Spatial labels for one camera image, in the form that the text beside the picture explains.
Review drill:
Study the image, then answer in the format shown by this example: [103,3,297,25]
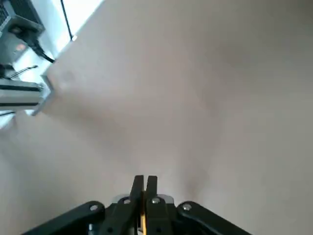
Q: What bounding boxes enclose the black plug cable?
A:
[23,29,56,64]

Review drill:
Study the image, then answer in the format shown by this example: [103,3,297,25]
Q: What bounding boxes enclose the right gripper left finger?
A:
[22,175,144,235]

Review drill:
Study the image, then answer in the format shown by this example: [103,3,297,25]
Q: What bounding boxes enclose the orange oil brush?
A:
[138,189,148,235]

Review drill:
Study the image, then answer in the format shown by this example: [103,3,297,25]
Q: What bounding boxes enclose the black power adapter box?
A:
[0,0,46,63]

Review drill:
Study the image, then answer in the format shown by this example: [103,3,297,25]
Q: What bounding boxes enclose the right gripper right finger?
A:
[146,175,252,235]

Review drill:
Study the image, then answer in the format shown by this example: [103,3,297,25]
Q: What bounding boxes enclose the aluminium post with bracket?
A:
[0,73,57,116]

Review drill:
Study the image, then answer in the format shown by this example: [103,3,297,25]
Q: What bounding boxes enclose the black desk cable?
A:
[60,0,77,41]

